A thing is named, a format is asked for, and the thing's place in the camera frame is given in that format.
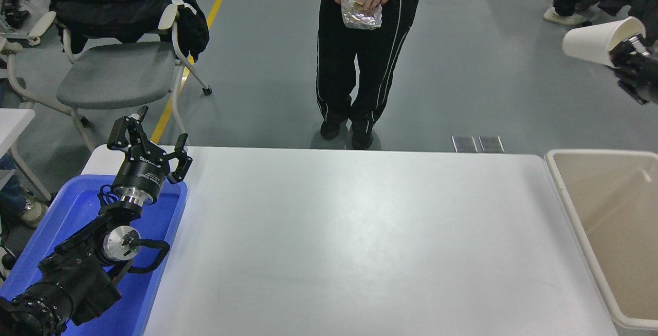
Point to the grey seat chair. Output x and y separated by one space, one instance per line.
118 74

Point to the standing person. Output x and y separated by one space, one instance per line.
360 69

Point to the blue plastic tray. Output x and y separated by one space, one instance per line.
77 207

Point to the large pale bin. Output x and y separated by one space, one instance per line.
617 223

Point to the white paper cup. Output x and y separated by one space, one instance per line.
591 43

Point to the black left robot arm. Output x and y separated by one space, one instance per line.
77 274

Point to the white side table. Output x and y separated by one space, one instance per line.
13 125

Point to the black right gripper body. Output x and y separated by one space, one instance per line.
650 76

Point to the seated person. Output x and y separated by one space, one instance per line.
13 194

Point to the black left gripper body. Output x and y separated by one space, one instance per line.
141 174

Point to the white chair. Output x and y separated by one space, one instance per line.
41 25

